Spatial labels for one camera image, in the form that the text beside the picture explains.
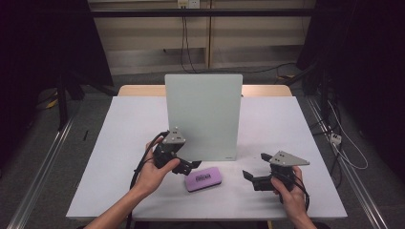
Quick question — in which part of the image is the metal floor rail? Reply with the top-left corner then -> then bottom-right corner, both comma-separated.
6,104 -> 81,229
305,94 -> 390,229

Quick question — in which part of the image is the black metal stand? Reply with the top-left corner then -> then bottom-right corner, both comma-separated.
55,71 -> 117,131

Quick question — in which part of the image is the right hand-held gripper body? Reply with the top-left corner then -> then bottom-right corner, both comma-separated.
252,150 -> 310,193

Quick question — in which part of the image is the black horizontal frame bar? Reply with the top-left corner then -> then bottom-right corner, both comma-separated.
90,8 -> 317,18

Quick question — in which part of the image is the white wall socket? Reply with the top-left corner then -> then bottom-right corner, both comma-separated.
177,0 -> 202,10

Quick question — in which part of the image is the wooden table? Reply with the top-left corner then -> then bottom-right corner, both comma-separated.
117,84 -> 293,98

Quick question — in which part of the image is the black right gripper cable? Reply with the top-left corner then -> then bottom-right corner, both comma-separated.
280,173 -> 310,212

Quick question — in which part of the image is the white floor cable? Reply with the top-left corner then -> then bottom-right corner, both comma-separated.
327,100 -> 370,171

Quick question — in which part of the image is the black hanging wall cable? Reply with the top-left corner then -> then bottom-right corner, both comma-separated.
179,8 -> 200,74

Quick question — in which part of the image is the purple and black board eraser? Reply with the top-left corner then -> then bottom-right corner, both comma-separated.
184,166 -> 223,193

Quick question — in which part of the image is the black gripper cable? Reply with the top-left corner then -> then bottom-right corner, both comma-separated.
280,173 -> 310,212
125,130 -> 170,229

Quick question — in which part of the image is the person's right hand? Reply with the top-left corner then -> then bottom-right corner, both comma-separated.
270,165 -> 309,221

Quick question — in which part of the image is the person's left hand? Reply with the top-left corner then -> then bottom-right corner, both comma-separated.
133,141 -> 181,198

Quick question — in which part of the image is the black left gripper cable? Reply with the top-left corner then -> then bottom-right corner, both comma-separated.
125,130 -> 170,229

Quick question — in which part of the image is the pale green glass whiteboard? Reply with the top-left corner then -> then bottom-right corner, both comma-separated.
164,73 -> 244,162

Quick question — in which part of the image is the dark curtain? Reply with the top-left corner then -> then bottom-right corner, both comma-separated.
297,0 -> 405,179
0,0 -> 114,166

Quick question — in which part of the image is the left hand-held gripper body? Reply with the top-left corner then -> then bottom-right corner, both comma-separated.
152,127 -> 189,175

